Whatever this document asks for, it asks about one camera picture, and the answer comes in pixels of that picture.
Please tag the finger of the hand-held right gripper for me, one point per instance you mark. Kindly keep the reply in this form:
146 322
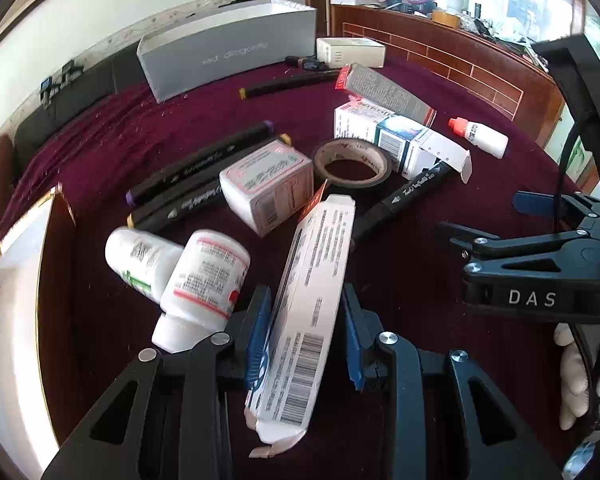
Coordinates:
530 204
480 247

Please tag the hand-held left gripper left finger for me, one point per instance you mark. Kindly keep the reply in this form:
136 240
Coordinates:
260 332

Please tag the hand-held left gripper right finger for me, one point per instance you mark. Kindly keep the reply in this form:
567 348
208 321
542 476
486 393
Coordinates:
352 342

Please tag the white bottle pink label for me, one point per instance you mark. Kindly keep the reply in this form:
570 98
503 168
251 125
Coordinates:
205 275

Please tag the long white medicine box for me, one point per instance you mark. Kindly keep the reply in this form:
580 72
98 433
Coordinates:
315 260

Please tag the black marker pink cap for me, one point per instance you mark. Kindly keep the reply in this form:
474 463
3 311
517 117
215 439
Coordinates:
405 195

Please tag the white bottle green label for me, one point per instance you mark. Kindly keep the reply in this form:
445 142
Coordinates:
135 255

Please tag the black marker yellow cap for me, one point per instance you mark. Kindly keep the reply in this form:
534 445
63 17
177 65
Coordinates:
285 83
180 205

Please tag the small pink white carton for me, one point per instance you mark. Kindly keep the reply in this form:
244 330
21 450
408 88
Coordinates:
265 180

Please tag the white blue medicine box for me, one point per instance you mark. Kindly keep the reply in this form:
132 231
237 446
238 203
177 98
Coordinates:
360 125

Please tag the black tape roll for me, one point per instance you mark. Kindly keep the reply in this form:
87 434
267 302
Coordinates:
325 160

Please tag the black marker purple cap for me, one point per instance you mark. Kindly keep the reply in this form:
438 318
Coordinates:
200 160

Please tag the silver carton red stripe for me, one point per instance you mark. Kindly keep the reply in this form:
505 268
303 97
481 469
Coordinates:
385 90

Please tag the brown cardboard collecting box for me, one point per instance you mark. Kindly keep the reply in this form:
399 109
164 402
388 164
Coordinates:
10 310

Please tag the person's right hand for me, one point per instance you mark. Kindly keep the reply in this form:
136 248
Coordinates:
572 375

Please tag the white dropper bottle red cap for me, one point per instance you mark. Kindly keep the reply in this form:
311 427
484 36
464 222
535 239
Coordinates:
485 137

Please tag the brown wooden counter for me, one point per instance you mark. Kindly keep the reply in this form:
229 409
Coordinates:
430 55

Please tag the large grey cardboard box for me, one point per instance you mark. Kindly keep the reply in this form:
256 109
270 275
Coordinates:
220 55

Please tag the black leather seat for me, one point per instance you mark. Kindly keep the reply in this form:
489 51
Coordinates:
80 90

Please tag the black clip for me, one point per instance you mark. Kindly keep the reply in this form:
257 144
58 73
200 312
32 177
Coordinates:
47 91
72 71

